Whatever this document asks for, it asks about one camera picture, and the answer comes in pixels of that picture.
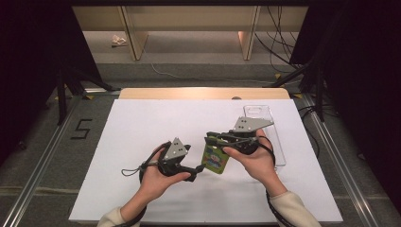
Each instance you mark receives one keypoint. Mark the person's left hand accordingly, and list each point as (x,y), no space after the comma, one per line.
(156,184)

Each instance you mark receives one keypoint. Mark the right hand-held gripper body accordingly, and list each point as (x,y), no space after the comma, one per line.
(249,124)

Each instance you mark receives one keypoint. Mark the crumpled white paper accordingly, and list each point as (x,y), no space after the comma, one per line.
(118,40)

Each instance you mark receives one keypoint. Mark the black stand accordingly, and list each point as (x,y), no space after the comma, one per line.
(319,94)
(61,94)

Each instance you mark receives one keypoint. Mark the clear plastic tray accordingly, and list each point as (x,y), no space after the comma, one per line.
(277,138)

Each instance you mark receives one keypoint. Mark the white table sheet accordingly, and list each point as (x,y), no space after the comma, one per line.
(142,126)

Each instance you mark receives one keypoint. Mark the aluminium floor rail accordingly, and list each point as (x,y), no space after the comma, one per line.
(38,176)
(340,164)

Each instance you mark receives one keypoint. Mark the green snack packet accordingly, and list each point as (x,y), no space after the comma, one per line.
(216,162)

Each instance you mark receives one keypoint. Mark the black curtain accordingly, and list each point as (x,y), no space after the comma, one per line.
(31,63)
(362,78)

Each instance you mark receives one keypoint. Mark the light wooden desk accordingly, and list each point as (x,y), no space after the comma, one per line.
(189,17)

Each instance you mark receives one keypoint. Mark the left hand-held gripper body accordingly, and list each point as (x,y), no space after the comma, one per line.
(174,151)

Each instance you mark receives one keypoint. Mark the person's right hand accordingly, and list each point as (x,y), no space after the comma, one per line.
(260,165)

